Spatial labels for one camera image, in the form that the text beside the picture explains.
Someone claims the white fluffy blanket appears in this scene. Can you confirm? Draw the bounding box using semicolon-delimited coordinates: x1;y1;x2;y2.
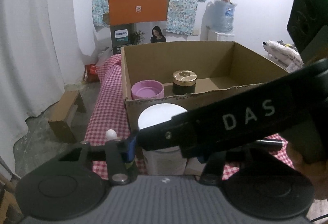
263;40;304;68

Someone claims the blue water jug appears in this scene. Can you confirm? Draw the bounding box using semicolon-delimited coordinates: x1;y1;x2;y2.
210;0;236;33

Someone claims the wooden stool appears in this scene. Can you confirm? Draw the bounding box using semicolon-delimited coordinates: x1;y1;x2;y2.
48;90;86;144

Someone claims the person's right hand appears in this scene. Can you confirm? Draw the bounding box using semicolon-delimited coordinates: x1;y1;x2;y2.
286;143;328;200

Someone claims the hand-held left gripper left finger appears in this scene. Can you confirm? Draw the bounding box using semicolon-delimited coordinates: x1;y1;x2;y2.
59;130;139;186

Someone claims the brown cardboard box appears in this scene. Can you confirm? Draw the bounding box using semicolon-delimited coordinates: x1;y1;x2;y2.
121;41;293;160

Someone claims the black tube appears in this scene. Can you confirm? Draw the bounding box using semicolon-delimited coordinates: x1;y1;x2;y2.
254;139;284;151

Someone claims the white curtain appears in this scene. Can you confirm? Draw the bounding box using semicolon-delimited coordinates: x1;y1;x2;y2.
0;0;103;178

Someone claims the dark jar gold lid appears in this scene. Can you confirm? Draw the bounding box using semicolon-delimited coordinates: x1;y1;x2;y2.
172;70;197;94

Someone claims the white capped plastic bottle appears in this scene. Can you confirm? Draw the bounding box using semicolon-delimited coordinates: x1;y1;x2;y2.
138;103;189;176

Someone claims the pink checked tablecloth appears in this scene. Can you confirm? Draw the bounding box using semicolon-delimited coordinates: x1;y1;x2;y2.
84;54;295;181

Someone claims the orange Philips product box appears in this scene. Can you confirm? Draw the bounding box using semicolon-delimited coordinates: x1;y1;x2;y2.
102;0;171;54

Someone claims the white water dispenser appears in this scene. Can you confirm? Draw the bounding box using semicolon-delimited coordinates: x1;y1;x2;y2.
207;28;235;42

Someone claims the white plastic bag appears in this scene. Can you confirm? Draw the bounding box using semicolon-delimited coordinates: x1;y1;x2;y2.
96;47;113;66

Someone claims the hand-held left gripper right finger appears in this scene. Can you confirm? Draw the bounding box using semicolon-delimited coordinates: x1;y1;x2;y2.
197;148;290;185

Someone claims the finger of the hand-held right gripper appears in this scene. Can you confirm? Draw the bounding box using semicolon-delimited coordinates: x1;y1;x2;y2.
138;117;183;151

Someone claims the orange snack bag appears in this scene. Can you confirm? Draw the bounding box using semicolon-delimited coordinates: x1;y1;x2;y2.
83;64;100;83

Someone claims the purple plastic lid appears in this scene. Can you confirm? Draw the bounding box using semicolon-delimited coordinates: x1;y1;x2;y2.
131;80;164;100

